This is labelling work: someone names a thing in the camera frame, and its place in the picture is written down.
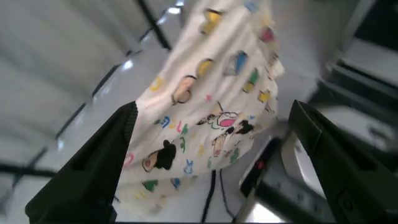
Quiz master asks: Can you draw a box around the white curtain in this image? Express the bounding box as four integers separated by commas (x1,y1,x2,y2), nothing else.
0,0,141,162

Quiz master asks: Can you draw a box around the cream printed garment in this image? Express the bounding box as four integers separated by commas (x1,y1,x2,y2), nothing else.
114,0,285,218

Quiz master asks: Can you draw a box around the black clothes rack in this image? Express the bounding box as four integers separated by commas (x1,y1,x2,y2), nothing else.
0,0,172,179

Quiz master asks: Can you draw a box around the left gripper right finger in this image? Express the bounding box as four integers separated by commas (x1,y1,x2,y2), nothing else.
288,99,398,224

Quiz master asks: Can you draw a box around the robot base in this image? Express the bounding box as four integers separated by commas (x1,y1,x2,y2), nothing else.
238,0,398,223

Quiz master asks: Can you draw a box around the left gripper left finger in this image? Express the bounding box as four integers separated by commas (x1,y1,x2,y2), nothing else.
24,101,138,223

